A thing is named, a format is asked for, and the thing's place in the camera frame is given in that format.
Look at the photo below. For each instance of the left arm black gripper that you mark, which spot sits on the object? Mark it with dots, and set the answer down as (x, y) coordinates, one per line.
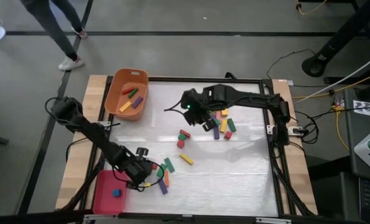
(135, 171)

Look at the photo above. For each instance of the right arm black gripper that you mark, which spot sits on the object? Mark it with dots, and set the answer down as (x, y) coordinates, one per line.
(195, 102)

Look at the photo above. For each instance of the red wooden cube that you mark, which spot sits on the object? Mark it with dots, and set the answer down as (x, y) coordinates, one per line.
(154, 167)
(228, 135)
(180, 144)

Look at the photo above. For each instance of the green wooden cube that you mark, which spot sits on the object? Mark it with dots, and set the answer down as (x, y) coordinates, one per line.
(160, 171)
(217, 122)
(182, 137)

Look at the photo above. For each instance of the yellow wooden cube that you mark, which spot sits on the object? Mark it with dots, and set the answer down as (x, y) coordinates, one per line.
(146, 184)

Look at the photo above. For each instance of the red long wooden block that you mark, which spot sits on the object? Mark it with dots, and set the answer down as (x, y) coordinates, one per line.
(128, 91)
(185, 133)

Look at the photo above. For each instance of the purple long wooden block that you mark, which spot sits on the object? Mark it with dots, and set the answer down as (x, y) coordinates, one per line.
(137, 102)
(216, 133)
(163, 187)

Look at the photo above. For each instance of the green long wooden block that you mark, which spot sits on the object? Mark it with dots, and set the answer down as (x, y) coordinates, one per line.
(133, 93)
(169, 165)
(231, 125)

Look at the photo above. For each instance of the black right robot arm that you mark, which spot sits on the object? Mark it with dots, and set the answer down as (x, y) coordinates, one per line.
(250, 98)

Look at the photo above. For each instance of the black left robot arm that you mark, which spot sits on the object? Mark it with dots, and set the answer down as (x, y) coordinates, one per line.
(91, 130)

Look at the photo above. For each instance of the white box of blocks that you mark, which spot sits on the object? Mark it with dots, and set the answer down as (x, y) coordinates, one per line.
(363, 149)

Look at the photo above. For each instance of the blue wooden cube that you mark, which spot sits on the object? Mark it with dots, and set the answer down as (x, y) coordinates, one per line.
(116, 193)

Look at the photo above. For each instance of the red plastic tray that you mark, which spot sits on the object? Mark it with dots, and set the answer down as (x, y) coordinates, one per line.
(105, 202)

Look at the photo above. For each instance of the orange plastic bin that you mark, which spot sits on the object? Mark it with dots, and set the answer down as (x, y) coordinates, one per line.
(116, 93)

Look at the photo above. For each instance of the small white connector box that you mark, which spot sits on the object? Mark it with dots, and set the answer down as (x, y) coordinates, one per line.
(293, 130)

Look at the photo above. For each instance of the small white tag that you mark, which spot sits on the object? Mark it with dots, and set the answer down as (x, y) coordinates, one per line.
(290, 83)

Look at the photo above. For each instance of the dark grey side desk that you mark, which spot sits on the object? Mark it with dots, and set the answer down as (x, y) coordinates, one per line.
(351, 140)

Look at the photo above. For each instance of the black stand with round foot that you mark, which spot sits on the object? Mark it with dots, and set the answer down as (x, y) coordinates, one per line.
(343, 34)
(368, 91)

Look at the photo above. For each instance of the white paper with black print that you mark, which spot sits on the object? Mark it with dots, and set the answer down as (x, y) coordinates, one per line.
(368, 109)

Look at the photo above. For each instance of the black metal table frame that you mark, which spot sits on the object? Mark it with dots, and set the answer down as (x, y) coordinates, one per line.
(234, 80)

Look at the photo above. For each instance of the silver metal bracket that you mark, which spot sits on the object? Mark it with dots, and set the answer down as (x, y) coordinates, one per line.
(94, 218)
(273, 220)

